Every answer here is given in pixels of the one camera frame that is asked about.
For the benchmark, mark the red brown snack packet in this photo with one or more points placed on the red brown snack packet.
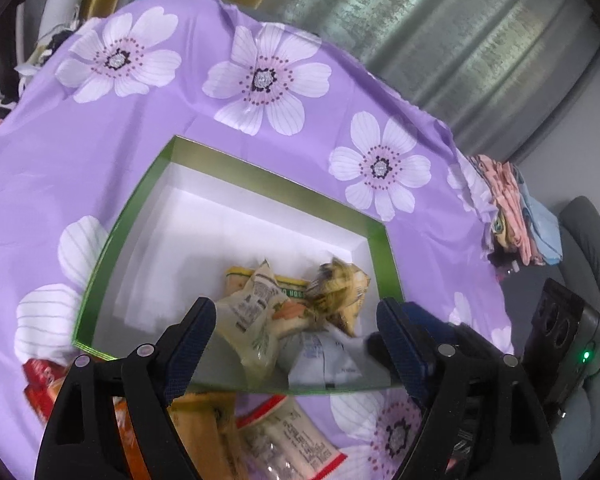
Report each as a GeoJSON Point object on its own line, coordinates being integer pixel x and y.
{"type": "Point", "coordinates": [40, 375]}

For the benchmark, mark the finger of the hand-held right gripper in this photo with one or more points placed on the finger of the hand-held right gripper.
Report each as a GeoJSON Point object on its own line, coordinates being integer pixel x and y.
{"type": "Point", "coordinates": [435, 327]}

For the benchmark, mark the purple floral tablecloth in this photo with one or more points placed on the purple floral tablecloth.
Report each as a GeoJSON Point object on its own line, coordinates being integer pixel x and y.
{"type": "Point", "coordinates": [105, 160]}

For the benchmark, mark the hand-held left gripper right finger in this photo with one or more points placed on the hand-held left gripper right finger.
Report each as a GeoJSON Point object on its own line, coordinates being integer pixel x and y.
{"type": "Point", "coordinates": [400, 355]}

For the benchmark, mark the grey curtain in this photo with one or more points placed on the grey curtain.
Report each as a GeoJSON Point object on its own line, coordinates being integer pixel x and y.
{"type": "Point", "coordinates": [430, 35]}

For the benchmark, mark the green label cracker packet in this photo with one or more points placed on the green label cracker packet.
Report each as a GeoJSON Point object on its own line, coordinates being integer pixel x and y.
{"type": "Point", "coordinates": [290, 445]}

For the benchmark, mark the pale snack packet orange print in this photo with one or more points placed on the pale snack packet orange print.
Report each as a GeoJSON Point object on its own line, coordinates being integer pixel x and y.
{"type": "Point", "coordinates": [255, 310]}

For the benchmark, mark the grey sofa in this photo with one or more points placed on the grey sofa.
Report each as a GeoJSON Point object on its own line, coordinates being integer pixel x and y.
{"type": "Point", "coordinates": [590, 250]}

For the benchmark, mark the yellowish snack packet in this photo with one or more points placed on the yellowish snack packet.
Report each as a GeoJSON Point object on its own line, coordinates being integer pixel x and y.
{"type": "Point", "coordinates": [340, 290]}

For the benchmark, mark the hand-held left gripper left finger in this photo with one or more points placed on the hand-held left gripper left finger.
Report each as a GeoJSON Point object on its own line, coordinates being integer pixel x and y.
{"type": "Point", "coordinates": [190, 355]}

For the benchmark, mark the green cardboard box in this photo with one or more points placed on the green cardboard box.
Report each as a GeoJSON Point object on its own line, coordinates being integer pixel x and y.
{"type": "Point", "coordinates": [205, 240]}

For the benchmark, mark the tan cracker packet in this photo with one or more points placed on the tan cracker packet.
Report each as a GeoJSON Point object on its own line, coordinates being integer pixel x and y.
{"type": "Point", "coordinates": [205, 430]}

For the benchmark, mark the pile of folded clothes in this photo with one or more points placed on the pile of folded clothes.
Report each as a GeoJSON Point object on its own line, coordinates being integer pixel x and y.
{"type": "Point", "coordinates": [515, 210]}

